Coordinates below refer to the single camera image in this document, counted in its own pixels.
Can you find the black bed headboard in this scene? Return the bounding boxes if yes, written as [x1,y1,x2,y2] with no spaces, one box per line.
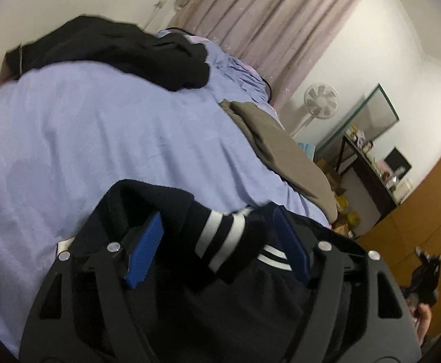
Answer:
[260,76,275,103]

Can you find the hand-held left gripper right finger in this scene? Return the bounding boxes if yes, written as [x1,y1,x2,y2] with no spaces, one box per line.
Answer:
[273,206,421,352]

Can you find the navy varsity jacket cream sleeves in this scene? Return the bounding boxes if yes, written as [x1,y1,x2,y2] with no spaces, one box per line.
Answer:
[56,179,361,363]

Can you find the bed with lavender sheet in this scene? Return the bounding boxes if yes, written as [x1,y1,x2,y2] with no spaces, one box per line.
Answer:
[0,28,332,356]

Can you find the white standing fan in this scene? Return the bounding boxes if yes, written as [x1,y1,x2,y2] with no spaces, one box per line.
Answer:
[288,82,340,137]

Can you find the cardboard box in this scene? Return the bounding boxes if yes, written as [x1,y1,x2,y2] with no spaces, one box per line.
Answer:
[317,159,347,197]

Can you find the wooden wardrobe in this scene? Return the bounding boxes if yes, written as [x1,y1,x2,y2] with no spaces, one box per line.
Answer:
[357,121,441,348]

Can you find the yellow plastic bag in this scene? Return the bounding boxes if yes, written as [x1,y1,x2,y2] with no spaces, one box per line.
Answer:
[334,195,361,231]

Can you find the blue plastic pack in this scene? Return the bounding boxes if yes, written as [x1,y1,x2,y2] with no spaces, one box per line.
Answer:
[298,142,317,159]

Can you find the green-framed mirror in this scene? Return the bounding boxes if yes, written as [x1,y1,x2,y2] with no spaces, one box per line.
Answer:
[313,83,400,155]

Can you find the grey-brown garment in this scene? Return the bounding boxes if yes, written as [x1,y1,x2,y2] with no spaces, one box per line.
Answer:
[219,99,338,222]

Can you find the group of small bottles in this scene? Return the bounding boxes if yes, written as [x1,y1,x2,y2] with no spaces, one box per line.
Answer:
[345,125,374,152]

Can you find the black monitor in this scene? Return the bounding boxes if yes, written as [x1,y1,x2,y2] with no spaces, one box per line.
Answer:
[384,147,412,176]

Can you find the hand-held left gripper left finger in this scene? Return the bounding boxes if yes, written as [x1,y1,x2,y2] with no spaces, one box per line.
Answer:
[18,212,164,352]

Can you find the black garment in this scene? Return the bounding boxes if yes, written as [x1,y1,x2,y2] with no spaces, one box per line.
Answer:
[3,15,211,92]

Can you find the black desk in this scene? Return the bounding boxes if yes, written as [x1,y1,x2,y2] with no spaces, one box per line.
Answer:
[334,134,399,231]

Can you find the pink curtain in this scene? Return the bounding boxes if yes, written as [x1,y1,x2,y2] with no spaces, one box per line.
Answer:
[173,0,380,110]

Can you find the person's right hand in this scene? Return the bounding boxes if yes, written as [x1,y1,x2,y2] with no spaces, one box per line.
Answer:
[407,302,433,343]

